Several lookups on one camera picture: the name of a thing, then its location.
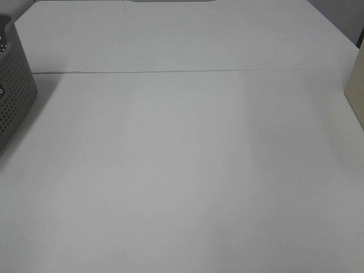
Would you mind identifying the beige box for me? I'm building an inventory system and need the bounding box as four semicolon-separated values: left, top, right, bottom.
344;44;364;127

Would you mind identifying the grey perforated plastic basket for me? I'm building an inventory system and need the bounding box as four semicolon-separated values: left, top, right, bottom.
1;13;38;150

